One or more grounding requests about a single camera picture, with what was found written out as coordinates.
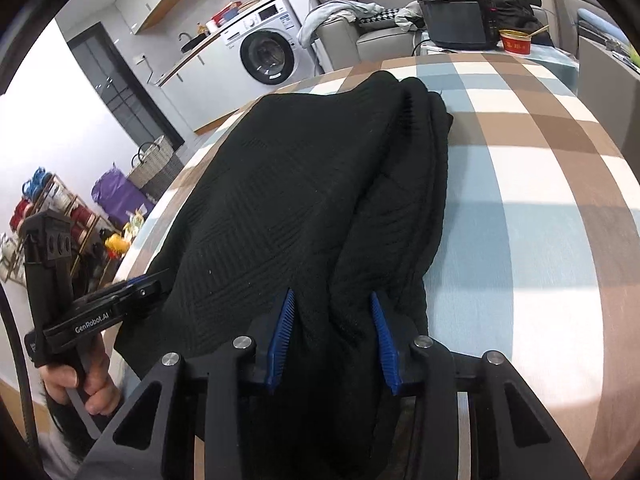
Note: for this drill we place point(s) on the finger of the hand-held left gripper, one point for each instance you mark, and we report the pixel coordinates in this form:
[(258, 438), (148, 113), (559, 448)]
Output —
[(147, 296), (147, 278)]

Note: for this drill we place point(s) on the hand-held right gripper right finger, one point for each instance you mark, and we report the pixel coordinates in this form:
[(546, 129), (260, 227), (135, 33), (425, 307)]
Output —
[(386, 347)]

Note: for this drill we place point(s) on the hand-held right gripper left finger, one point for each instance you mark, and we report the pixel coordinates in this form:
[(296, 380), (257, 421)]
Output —
[(279, 345)]

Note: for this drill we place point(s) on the black knit sweater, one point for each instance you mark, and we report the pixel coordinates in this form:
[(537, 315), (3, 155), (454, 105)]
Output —
[(280, 200)]

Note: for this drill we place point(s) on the person's left forearm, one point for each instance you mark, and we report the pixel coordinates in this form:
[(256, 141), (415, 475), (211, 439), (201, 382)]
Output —
[(65, 440)]

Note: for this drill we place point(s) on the person's left hand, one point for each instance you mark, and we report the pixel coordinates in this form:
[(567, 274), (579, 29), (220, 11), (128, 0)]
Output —
[(95, 390)]

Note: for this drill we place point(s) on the wooden shoe rack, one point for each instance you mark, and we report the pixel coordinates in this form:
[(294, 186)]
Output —
[(75, 210)]

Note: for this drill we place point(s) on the purple bag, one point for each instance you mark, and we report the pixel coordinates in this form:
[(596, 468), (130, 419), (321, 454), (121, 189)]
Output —
[(117, 195)]

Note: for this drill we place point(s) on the woven laundry basket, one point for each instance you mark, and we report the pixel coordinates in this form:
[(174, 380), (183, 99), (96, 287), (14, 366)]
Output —
[(157, 170)]

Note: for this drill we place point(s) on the checked tablecloth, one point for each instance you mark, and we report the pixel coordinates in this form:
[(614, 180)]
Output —
[(525, 210)]

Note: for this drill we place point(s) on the black glass door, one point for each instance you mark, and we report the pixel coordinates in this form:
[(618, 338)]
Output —
[(115, 85)]

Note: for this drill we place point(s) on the white kitchen base cabinet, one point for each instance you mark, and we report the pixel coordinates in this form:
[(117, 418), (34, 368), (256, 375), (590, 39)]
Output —
[(210, 90)]

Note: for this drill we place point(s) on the white washing machine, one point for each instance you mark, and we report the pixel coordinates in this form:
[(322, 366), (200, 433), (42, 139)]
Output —
[(231, 62)]

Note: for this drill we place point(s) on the black kitchen faucet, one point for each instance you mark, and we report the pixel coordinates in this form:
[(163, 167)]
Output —
[(185, 37)]

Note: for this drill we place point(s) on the red box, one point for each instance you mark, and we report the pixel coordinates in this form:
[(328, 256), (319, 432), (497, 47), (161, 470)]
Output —
[(226, 12)]

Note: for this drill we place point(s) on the grey sofa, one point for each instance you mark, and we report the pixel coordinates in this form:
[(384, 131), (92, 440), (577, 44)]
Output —
[(340, 40)]

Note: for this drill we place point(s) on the light grey blanket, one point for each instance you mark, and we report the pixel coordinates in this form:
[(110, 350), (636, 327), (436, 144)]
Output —
[(325, 17)]

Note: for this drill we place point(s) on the black rice cooker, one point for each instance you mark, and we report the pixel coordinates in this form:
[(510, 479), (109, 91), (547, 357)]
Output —
[(455, 25)]

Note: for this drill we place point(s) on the houndstooth pillow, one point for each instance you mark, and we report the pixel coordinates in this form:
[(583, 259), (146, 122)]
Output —
[(377, 16)]

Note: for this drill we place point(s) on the light blue tablecloth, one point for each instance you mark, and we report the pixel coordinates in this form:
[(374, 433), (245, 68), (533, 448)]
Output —
[(550, 57)]

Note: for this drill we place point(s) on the white bedside cabinet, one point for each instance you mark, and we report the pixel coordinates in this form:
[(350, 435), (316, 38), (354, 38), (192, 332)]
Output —
[(605, 70)]

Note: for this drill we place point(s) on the green toy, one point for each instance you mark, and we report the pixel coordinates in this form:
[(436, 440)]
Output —
[(632, 55)]

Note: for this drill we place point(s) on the grey upholstered bed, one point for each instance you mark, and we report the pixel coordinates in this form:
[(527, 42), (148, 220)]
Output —
[(560, 5)]

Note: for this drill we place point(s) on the light blue pillow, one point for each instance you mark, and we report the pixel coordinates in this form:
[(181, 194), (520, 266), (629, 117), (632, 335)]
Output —
[(595, 20)]

